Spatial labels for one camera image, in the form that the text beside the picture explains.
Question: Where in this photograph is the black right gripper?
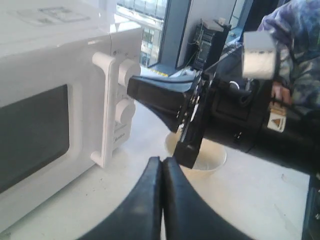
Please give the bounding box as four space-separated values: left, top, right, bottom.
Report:
127 74 273 169

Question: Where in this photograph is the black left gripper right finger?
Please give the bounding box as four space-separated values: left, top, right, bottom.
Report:
162 157 251 240

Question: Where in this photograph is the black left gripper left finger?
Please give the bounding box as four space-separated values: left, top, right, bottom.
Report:
80 157 162 240

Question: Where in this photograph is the cream paper bowl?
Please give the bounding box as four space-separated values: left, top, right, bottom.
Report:
179 139 227 179

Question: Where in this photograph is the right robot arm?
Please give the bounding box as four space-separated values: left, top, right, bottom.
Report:
127 73 320 175

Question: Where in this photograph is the white Midea microwave body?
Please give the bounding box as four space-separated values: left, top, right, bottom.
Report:
0 0 143 229

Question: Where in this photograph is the white lower timer knob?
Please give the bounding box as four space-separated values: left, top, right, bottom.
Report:
115 99 136 125

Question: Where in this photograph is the white upper power knob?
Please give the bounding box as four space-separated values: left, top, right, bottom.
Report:
118 59 141 87

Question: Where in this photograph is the background equipment rack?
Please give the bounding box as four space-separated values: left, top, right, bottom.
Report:
191 19 231 71

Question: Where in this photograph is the warning label sticker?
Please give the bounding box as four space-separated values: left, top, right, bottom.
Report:
11 6 91 27

